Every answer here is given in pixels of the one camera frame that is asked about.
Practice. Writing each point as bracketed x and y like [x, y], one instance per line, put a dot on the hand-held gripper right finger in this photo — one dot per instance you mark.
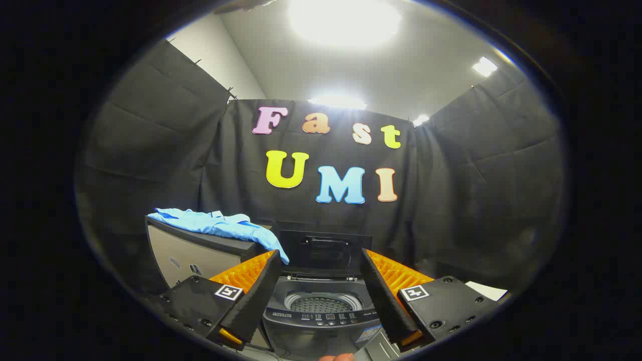
[383, 296]

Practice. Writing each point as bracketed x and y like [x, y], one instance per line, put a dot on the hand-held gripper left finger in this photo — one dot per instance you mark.
[261, 296]

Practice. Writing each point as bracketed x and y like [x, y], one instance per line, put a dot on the grey washing machine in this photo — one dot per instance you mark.
[321, 331]

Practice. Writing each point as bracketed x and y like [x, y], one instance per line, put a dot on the light blue polo shirt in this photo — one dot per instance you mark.
[220, 224]

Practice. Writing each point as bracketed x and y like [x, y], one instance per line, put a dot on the grey cabinet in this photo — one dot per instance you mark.
[195, 253]

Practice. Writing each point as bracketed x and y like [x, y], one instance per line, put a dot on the black backdrop cloth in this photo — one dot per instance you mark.
[451, 200]

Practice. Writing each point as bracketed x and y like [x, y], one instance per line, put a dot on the ceiling light panel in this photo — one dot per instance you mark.
[346, 20]
[484, 66]
[337, 102]
[420, 120]

